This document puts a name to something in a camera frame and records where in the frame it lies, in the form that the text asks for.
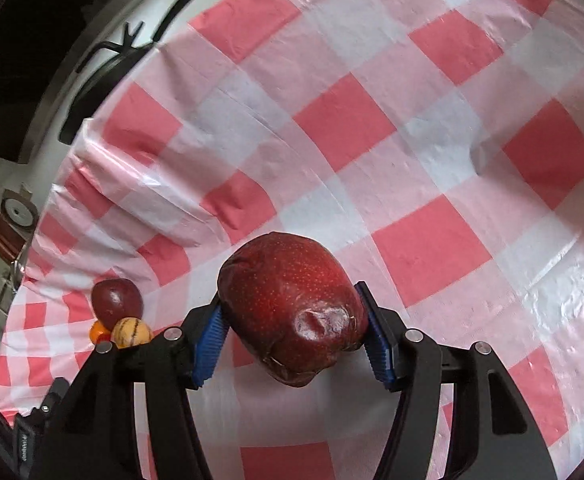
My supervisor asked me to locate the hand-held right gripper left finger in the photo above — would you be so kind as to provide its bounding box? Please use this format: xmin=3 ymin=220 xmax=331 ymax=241
xmin=29 ymin=305 xmax=230 ymax=480

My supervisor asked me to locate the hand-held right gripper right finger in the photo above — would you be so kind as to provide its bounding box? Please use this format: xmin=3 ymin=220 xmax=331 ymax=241
xmin=354 ymin=281 xmax=558 ymax=480

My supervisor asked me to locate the yellow striped pepino melon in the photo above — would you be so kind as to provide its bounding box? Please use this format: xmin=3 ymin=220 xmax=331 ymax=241
xmin=111 ymin=316 xmax=152 ymax=349

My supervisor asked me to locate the wrinkled dark red apple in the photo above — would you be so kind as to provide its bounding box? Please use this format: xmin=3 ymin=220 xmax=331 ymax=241
xmin=217 ymin=231 xmax=370 ymax=389

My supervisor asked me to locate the smooth dark red apple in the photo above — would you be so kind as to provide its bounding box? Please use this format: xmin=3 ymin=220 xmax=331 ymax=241
xmin=91 ymin=278 xmax=144 ymax=326

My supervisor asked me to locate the orange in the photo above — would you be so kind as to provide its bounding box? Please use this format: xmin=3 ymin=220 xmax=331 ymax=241
xmin=89 ymin=322 xmax=114 ymax=345

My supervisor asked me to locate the red white checked tablecloth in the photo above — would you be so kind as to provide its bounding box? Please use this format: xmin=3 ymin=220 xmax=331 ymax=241
xmin=0 ymin=0 xmax=584 ymax=480

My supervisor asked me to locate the grey round metal disc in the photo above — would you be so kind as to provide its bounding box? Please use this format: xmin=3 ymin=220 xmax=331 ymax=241
xmin=1 ymin=187 xmax=38 ymax=231

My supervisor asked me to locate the black metal stand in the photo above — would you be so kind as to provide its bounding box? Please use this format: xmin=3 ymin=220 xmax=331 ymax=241
xmin=59 ymin=0 xmax=223 ymax=143

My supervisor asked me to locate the black cabinet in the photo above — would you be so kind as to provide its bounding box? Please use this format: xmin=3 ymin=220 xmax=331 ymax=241
xmin=0 ymin=0 xmax=168 ymax=163

